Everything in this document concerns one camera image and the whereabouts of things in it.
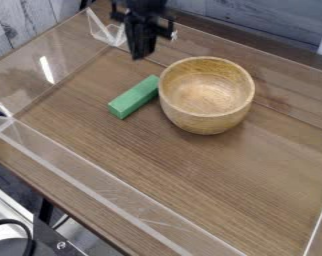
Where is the black table leg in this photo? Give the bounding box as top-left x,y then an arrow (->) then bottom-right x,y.
38,199 -> 54,225

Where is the black cable loop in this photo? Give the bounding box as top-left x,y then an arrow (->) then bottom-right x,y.
0,218 -> 36,256

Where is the light wooden bowl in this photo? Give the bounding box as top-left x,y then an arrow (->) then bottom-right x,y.
158,56 -> 256,135

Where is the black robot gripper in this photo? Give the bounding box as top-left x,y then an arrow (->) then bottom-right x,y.
109,0 -> 176,60

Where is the clear acrylic tray enclosure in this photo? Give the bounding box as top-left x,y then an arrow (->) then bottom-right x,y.
0,0 -> 322,256

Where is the green rectangular block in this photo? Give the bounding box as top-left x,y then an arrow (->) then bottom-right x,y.
108,75 -> 158,119

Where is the black metal table bracket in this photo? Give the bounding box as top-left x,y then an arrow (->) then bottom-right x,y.
33,218 -> 88,256

